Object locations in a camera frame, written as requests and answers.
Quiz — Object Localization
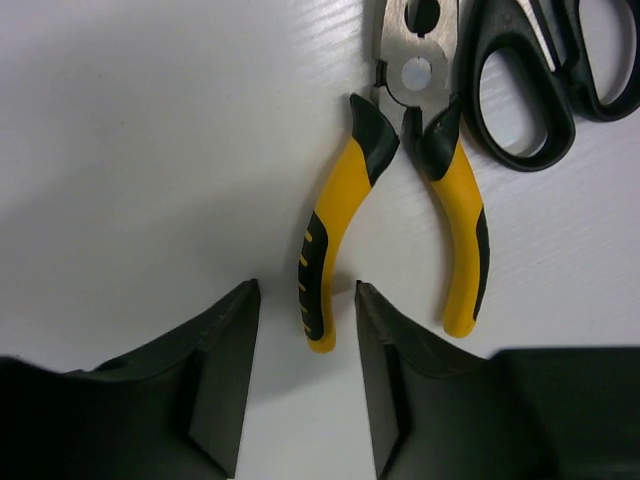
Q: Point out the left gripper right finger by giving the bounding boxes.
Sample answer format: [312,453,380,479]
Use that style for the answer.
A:
[355,282,639,479]

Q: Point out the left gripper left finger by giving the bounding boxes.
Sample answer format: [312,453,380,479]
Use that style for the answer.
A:
[1,279,260,479]

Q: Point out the yellow handled pliers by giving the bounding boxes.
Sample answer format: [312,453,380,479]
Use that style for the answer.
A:
[298,1,490,353]

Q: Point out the black handled scissors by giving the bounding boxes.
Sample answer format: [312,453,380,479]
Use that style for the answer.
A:
[459,1,639,172]

